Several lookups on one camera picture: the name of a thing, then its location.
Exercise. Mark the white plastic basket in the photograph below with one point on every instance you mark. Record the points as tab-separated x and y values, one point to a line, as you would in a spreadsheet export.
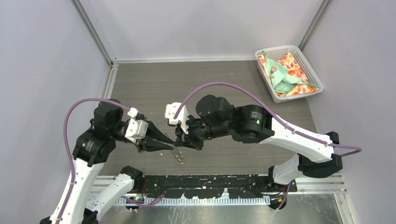
277	53

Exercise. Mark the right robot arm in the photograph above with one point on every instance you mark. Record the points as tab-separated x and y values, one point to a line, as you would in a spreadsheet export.
252	124

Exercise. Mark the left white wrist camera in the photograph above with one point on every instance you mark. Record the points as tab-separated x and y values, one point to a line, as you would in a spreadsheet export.
136	130

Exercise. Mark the floral patterned cloth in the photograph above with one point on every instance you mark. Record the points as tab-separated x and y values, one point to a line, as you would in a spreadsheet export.
286	76

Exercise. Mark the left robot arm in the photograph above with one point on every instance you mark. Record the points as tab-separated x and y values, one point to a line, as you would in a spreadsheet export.
112	122

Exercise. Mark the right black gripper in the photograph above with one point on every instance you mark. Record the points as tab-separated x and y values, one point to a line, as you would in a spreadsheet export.
179	142

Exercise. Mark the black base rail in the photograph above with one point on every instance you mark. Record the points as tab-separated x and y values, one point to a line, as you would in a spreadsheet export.
207	186

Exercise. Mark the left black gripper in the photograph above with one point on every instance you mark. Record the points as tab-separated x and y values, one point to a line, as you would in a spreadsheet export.
152	139

